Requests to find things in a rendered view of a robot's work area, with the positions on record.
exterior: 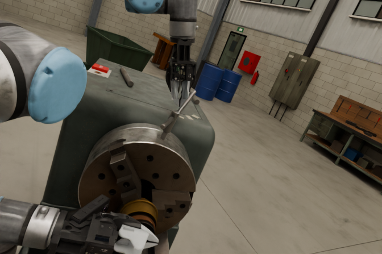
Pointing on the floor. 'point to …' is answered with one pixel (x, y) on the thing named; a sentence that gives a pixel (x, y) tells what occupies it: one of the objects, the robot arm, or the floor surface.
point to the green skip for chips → (115, 50)
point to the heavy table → (165, 54)
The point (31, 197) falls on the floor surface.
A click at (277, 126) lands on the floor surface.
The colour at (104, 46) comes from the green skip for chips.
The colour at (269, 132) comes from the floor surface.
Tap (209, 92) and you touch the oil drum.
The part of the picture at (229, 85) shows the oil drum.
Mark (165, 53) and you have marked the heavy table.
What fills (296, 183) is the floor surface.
